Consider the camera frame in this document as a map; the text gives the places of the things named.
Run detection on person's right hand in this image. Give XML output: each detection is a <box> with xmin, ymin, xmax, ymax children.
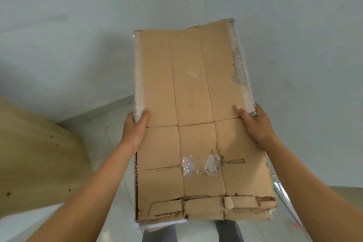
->
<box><xmin>234</xmin><ymin>103</ymin><xmax>277</xmax><ymax>149</ymax></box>

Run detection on person's left hand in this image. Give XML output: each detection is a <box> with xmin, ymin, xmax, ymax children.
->
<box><xmin>122</xmin><ymin>110</ymin><xmax>152</xmax><ymax>152</ymax></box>

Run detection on person's left forearm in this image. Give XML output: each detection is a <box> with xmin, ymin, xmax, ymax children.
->
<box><xmin>27</xmin><ymin>142</ymin><xmax>140</xmax><ymax>242</ymax></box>

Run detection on person's right forearm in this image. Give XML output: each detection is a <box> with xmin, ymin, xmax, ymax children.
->
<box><xmin>262</xmin><ymin>135</ymin><xmax>363</xmax><ymax>242</ymax></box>

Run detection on person's grey trousers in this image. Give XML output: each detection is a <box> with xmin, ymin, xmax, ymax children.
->
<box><xmin>143</xmin><ymin>220</ymin><xmax>245</xmax><ymax>242</ymax></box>

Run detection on light wooden table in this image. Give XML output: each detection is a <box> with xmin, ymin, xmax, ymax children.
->
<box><xmin>0</xmin><ymin>94</ymin><xmax>96</xmax><ymax>220</ymax></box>

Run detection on beige door panel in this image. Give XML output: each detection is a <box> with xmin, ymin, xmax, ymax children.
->
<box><xmin>326</xmin><ymin>185</ymin><xmax>363</xmax><ymax>212</ymax></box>

